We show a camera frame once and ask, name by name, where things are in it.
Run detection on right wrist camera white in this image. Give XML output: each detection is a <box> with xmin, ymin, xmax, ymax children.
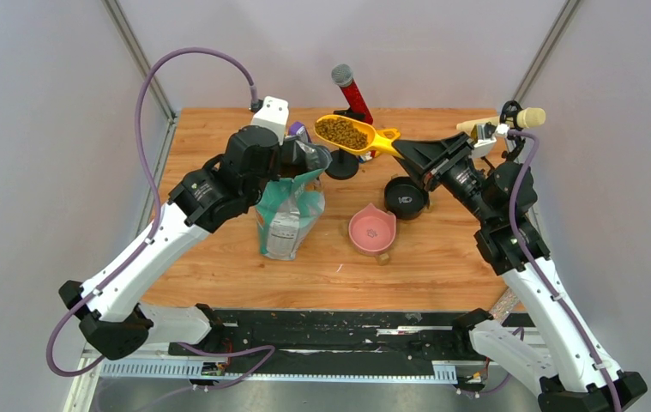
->
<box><xmin>470</xmin><ymin>122</ymin><xmax>510</xmax><ymax>160</ymax></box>

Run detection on black round-base mic stand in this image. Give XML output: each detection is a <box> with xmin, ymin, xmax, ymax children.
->
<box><xmin>325</xmin><ymin>108</ymin><xmax>365</xmax><ymax>180</ymax></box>

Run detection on brown pet food kibble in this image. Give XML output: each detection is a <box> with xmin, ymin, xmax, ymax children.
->
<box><xmin>315</xmin><ymin>118</ymin><xmax>368</xmax><ymax>150</ymax></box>

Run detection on purple metronome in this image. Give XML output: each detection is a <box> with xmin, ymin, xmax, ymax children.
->
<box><xmin>287</xmin><ymin>122</ymin><xmax>311</xmax><ymax>142</ymax></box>

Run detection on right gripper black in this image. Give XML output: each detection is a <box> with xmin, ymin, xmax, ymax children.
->
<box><xmin>390</xmin><ymin>132</ymin><xmax>496</xmax><ymax>226</ymax></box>

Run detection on black pet bowl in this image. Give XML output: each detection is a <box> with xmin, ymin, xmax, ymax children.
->
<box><xmin>383</xmin><ymin>176</ymin><xmax>431</xmax><ymax>221</ymax></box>

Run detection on yellow scoop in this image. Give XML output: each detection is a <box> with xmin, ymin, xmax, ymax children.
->
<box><xmin>315</xmin><ymin>114</ymin><xmax>402</xmax><ymax>158</ymax></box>

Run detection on green pet food bag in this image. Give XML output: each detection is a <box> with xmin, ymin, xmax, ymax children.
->
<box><xmin>256</xmin><ymin>168</ymin><xmax>326</xmax><ymax>261</ymax></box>

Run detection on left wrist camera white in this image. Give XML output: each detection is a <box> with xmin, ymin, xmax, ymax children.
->
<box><xmin>250</xmin><ymin>96</ymin><xmax>289</xmax><ymax>140</ymax></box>

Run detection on pink cat-ear pet bowl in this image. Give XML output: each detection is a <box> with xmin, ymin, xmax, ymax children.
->
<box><xmin>347</xmin><ymin>203</ymin><xmax>397</xmax><ymax>256</ymax></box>

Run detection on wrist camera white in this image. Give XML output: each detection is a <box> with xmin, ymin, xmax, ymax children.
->
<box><xmin>470</xmin><ymin>122</ymin><xmax>510</xmax><ymax>160</ymax></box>
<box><xmin>250</xmin><ymin>96</ymin><xmax>289</xmax><ymax>140</ymax></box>

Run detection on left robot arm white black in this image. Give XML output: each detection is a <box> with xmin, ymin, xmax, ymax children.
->
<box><xmin>59</xmin><ymin>125</ymin><xmax>331</xmax><ymax>361</ymax></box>

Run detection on cream microphone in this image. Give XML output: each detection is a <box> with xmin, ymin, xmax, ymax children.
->
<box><xmin>456</xmin><ymin>107</ymin><xmax>546</xmax><ymax>133</ymax></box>

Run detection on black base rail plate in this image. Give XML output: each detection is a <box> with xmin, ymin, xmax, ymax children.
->
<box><xmin>194</xmin><ymin>309</ymin><xmax>486</xmax><ymax>377</ymax></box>

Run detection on yellow orange toy triangle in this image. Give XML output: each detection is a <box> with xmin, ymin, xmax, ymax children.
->
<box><xmin>377</xmin><ymin>128</ymin><xmax>401</xmax><ymax>141</ymax></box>

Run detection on silver glitter microphone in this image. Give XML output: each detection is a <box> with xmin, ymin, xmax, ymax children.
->
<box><xmin>489</xmin><ymin>288</ymin><xmax>521</xmax><ymax>318</ymax></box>

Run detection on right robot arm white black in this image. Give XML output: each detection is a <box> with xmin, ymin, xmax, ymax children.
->
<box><xmin>393</xmin><ymin>133</ymin><xmax>648</xmax><ymax>411</ymax></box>

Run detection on red glitter microphone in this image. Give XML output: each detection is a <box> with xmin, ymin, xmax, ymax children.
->
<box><xmin>331</xmin><ymin>64</ymin><xmax>373</xmax><ymax>124</ymax></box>

